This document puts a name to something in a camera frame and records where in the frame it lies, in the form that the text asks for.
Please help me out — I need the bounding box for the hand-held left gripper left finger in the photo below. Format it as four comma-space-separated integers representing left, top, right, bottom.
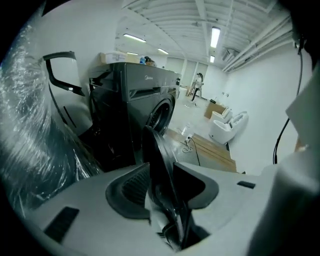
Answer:
37, 162, 176, 256

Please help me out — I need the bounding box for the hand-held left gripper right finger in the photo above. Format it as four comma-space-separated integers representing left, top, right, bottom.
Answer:
173, 162, 266, 256

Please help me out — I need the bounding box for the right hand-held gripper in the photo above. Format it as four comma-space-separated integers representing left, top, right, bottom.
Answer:
246, 72, 320, 256

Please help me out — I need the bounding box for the black washing machine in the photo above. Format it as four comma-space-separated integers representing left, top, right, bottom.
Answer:
88, 61, 183, 173

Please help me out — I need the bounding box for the wooden slat platform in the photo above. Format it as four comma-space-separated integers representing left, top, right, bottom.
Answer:
166, 129, 237, 173

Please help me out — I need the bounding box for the plastic-wrapped appliance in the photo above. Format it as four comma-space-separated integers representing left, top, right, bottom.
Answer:
0, 24, 106, 216

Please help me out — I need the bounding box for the white black-trimmed appliance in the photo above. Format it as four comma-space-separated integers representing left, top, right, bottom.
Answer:
42, 51, 94, 138

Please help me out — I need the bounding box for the small white box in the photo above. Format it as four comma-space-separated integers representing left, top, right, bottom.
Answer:
104, 52, 127, 63

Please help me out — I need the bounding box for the large cardboard box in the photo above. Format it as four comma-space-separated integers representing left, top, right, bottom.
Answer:
99, 51, 140, 65

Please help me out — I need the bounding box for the white ceiling pipe bundle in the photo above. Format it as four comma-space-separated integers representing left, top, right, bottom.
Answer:
222, 14, 294, 73

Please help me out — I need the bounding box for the black floor cable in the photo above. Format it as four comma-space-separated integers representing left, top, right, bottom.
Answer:
189, 138, 201, 166

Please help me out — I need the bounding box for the thick black gripper cable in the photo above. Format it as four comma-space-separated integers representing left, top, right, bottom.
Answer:
272, 37, 305, 165

